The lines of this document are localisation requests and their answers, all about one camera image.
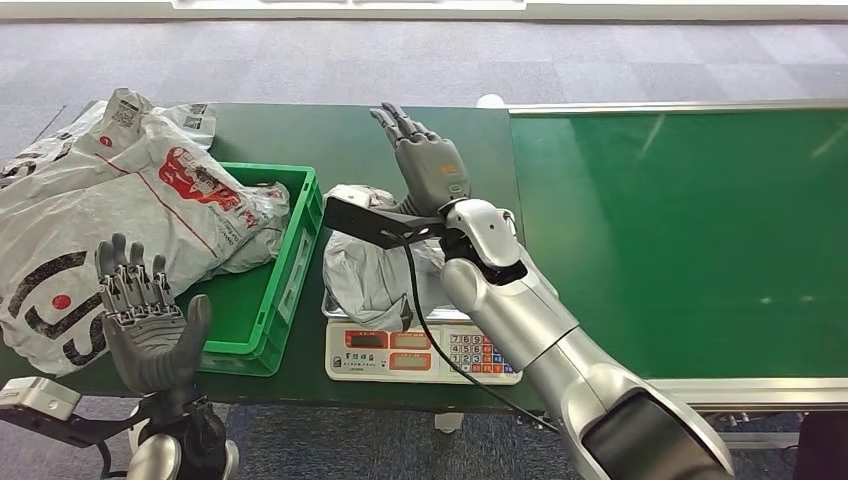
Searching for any black camera bracket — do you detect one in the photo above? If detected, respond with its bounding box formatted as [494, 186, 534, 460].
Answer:
[322, 196, 452, 251]
[0, 404, 154, 450]

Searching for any black left camera bracket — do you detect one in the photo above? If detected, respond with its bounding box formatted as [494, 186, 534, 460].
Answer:
[0, 404, 154, 450]

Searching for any green conveyor belt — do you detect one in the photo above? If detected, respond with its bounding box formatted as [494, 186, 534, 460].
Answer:
[506, 99, 848, 452]

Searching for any large white package black logo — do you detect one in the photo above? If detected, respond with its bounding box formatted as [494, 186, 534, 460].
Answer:
[0, 87, 293, 378]

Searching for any black case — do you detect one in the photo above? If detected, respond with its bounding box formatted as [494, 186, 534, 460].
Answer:
[792, 411, 848, 480]

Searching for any small grey courier package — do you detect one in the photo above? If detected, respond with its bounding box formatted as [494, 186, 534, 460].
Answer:
[321, 184, 458, 333]

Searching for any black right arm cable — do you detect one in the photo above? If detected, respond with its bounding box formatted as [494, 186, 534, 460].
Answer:
[396, 231, 561, 435]

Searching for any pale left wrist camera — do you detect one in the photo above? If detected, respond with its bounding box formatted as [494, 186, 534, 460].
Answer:
[0, 376, 83, 423]

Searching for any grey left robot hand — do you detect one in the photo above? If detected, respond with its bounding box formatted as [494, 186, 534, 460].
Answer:
[94, 233, 213, 395]

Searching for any green plastic crate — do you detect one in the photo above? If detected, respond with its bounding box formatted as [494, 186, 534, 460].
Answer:
[178, 162, 326, 378]

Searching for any black right camera bracket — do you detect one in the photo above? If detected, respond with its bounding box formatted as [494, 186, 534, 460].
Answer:
[322, 196, 452, 251]

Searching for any white package with QR labels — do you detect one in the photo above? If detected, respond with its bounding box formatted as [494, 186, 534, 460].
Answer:
[0, 100, 219, 193]

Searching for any white electronic scale steel tray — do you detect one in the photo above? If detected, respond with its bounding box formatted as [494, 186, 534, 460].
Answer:
[321, 291, 525, 387]

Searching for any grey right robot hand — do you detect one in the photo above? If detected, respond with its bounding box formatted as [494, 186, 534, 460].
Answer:
[368, 101, 472, 218]

